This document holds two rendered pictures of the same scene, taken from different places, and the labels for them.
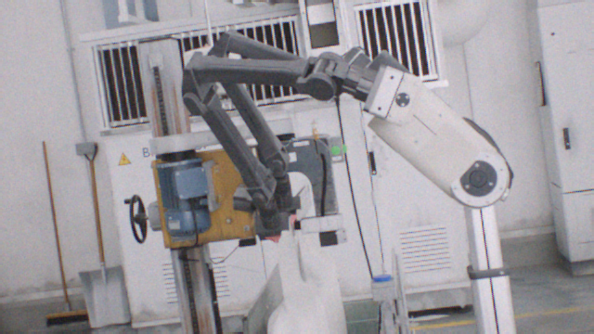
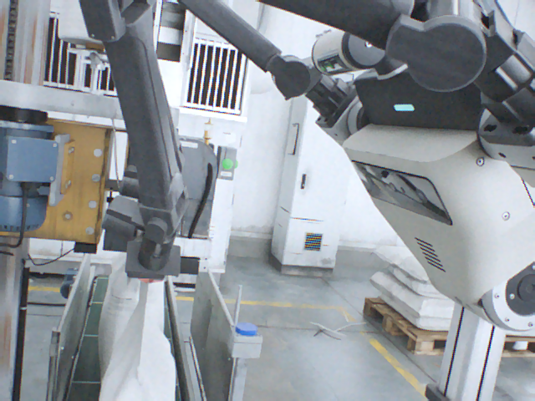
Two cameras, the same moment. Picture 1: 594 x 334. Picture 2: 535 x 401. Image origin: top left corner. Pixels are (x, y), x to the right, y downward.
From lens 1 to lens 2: 1.88 m
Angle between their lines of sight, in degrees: 21
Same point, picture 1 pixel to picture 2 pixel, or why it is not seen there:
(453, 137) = not seen: outside the picture
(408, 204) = not seen: hidden behind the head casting
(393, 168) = not seen: hidden behind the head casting
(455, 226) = (221, 227)
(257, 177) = (170, 193)
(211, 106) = (136, 29)
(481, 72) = (253, 119)
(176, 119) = (28, 65)
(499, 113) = (257, 150)
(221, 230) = (54, 225)
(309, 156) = (193, 162)
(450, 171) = (506, 270)
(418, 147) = (504, 227)
